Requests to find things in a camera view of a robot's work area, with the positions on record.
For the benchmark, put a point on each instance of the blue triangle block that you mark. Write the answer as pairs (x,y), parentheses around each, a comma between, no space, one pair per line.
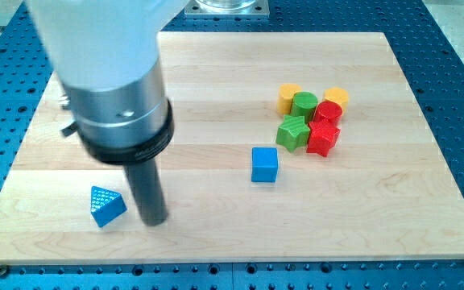
(106,205)

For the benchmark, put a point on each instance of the green star block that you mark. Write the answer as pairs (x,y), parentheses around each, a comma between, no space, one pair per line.
(292,133)

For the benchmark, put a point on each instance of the blue cube block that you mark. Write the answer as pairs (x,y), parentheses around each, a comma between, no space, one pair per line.
(264,164)

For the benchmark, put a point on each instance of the yellow hexagon block left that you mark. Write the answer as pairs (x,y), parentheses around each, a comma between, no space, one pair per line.
(286,93)

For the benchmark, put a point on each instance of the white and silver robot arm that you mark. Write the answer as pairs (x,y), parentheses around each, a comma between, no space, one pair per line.
(106,56)

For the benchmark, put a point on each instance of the wooden board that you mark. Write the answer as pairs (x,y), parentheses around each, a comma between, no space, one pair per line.
(384,192)

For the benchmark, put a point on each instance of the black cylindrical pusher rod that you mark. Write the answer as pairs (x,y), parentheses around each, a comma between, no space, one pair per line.
(147,191)

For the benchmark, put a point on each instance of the green cylinder block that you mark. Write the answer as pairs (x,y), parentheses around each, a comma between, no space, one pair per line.
(304,104)

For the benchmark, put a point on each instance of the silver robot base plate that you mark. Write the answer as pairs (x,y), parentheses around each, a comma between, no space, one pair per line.
(227,9)

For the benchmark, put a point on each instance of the red star block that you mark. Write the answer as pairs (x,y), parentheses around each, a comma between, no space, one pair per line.
(322,138)

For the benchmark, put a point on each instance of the red cylinder block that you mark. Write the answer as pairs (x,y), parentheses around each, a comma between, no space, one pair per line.
(328,111)

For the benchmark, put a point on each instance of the yellow cylinder block right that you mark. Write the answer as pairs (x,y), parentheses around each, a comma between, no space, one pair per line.
(337,95)

